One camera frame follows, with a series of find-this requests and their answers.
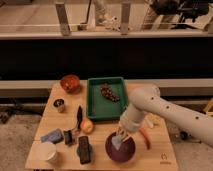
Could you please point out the purple bowl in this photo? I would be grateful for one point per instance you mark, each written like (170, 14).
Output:
(124, 153)

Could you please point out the dark eggplant utensil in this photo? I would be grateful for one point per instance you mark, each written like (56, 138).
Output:
(79, 117)

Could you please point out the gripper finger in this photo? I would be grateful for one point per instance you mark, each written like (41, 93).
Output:
(119, 136)
(126, 137)

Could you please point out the peach apple fruit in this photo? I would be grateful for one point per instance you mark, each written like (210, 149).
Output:
(87, 126)

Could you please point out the grey towel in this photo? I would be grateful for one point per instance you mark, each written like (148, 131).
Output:
(115, 143)

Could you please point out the black brush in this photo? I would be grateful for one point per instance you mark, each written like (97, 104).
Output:
(68, 136)

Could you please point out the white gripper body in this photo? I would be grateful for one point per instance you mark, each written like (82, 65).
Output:
(127, 127)

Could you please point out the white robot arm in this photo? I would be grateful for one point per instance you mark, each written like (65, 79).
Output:
(146, 99)

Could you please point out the orange bowl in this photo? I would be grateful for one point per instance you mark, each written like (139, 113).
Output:
(70, 83)

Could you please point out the blue sponge block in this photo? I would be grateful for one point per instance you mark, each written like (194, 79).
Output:
(53, 136)

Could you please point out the green plastic tray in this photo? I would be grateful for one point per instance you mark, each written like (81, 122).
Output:
(99, 108)

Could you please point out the dark round coaster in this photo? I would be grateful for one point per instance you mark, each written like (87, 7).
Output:
(90, 151)

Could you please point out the banana piece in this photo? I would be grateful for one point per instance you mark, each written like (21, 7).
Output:
(151, 124)

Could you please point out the white paper cup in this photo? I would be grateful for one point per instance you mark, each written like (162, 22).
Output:
(46, 152)

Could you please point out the orange carrot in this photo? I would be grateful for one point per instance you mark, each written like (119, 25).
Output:
(146, 137)

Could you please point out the small dark cup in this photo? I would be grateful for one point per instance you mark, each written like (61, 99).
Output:
(59, 104)

